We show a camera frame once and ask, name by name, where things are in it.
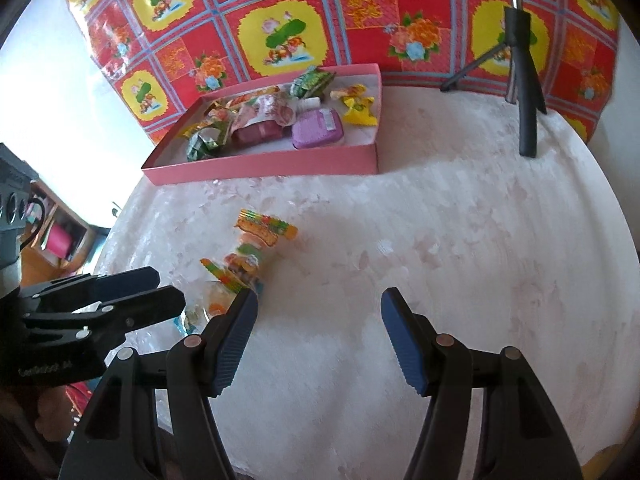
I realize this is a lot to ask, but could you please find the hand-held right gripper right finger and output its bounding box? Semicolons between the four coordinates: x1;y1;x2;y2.
381;287;583;480

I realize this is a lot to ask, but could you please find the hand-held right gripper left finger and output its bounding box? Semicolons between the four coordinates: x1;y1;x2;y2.
62;287;259;480

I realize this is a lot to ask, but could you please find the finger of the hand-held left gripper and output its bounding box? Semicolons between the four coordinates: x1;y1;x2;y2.
22;286;187;346
20;266;161;307

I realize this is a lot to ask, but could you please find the clear candy bag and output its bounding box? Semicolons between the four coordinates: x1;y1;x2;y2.
199;244;266;323

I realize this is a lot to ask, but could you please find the small green snack packet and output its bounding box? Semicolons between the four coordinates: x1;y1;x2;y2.
186;127;229;162

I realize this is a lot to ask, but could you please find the pink cardboard box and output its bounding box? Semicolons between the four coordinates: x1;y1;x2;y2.
141;63;383;187

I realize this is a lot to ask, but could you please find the orange cracker packet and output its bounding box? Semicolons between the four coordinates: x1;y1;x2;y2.
182;91;278;138

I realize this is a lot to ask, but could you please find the maroon and pink snack pouch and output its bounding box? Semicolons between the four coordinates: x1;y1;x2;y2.
231;92;321;145

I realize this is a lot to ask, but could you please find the purple tin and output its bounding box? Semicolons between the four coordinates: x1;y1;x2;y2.
291;108;345;151

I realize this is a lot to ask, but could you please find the small yellow candy packet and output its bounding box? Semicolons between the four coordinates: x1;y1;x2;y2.
342;96;379;126
330;85;369;104

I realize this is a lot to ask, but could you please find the large green snack packet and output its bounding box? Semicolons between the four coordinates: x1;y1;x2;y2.
290;66;337;100

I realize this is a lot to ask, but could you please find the wooden shelf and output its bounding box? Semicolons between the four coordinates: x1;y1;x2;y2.
20;180;108;276

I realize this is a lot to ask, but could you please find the black tripod stand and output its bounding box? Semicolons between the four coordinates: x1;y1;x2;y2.
440;0;547;157

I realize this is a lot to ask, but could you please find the red flower printed cloth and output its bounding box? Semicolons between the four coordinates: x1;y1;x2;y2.
56;0;621;146

